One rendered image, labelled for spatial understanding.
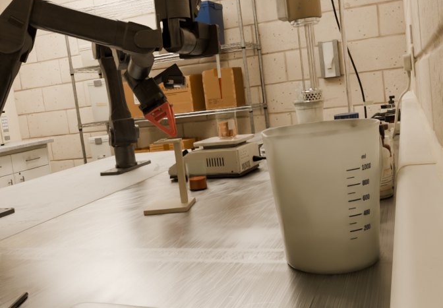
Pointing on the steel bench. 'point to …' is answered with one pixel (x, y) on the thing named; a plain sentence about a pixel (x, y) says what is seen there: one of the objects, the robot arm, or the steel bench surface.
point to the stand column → (344, 46)
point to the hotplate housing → (224, 159)
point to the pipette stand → (175, 205)
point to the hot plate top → (223, 140)
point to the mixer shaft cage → (315, 94)
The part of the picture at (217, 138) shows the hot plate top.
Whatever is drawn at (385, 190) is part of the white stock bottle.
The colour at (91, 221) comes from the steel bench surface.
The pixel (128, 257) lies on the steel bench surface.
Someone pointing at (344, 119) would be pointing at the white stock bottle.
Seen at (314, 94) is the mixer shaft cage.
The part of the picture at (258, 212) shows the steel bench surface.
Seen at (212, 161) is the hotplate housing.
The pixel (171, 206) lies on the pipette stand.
